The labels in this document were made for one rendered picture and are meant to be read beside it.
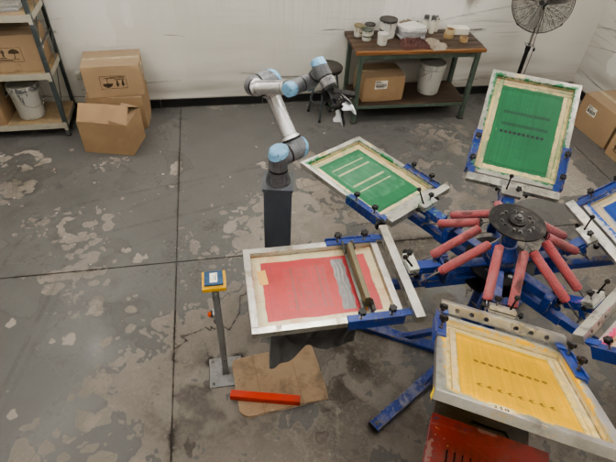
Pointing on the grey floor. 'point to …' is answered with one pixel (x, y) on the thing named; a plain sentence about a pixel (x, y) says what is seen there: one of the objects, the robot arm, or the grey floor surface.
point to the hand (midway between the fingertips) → (350, 121)
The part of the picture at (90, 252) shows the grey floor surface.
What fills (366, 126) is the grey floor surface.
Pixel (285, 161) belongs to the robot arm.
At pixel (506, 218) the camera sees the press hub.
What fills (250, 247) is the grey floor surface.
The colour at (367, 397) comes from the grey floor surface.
